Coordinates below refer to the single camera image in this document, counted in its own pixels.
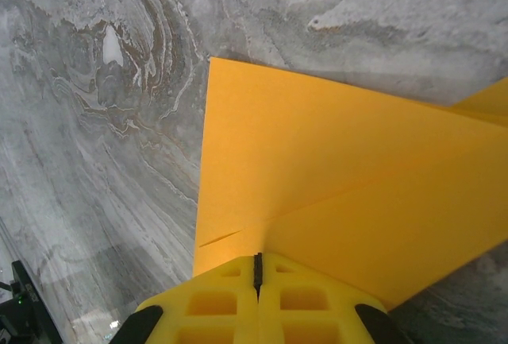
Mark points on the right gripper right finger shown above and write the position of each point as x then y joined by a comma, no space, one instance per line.
309,320

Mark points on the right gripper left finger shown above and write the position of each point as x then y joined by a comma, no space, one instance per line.
214,320

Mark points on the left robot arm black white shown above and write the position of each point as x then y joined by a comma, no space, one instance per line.
28,312

